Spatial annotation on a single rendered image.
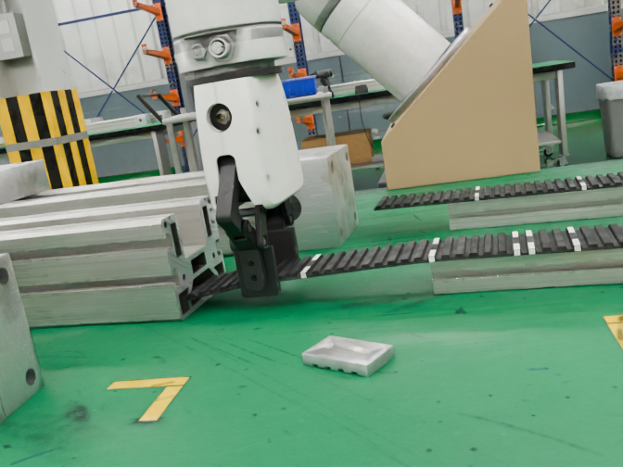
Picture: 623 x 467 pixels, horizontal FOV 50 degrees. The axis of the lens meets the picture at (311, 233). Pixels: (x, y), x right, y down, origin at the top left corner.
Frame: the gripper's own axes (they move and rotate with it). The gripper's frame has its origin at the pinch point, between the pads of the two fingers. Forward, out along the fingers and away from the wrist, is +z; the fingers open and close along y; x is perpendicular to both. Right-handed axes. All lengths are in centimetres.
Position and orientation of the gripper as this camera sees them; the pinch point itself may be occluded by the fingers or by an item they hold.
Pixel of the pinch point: (269, 262)
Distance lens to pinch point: 55.2
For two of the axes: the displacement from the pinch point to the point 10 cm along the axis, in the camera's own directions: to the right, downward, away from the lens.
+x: -9.5, 0.9, 2.9
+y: 2.6, -2.6, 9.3
